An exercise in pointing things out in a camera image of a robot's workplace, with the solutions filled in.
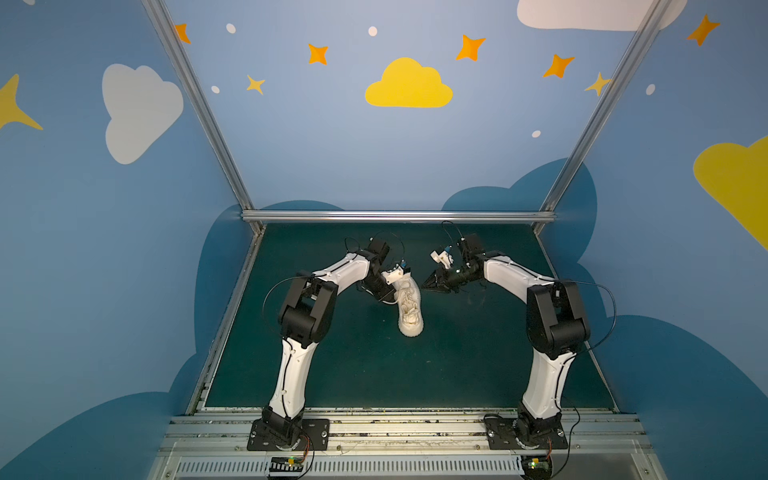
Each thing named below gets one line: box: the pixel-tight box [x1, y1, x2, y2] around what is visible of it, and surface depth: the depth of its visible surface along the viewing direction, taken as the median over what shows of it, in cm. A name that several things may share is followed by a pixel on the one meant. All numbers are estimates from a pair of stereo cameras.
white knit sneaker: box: [392, 272, 424, 338], surface depth 95 cm
